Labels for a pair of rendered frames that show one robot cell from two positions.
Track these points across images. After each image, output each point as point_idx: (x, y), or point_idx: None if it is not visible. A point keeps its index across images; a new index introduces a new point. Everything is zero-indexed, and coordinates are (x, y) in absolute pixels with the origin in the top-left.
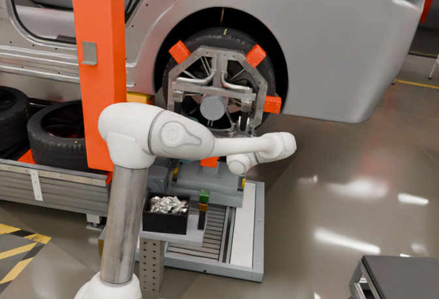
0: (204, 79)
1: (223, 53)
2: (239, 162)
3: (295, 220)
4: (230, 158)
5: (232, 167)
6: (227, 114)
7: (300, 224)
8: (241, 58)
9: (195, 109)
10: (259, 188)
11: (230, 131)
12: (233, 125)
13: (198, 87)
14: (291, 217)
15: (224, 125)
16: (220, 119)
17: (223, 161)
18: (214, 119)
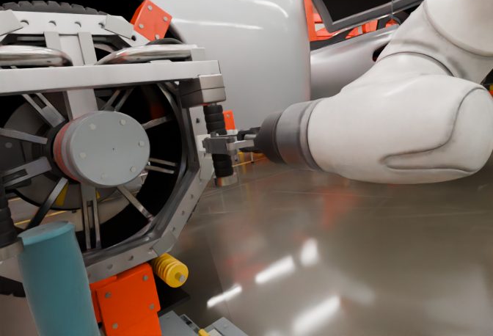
0: (55, 49)
1: (72, 20)
2: (483, 90)
3: (316, 334)
4: (442, 100)
5: (477, 130)
6: (127, 196)
7: (326, 333)
8: (123, 26)
9: (34, 222)
10: (227, 329)
11: (234, 138)
12: (213, 137)
13: (48, 69)
14: (306, 335)
15: (128, 230)
16: (106, 230)
17: (174, 306)
18: (130, 176)
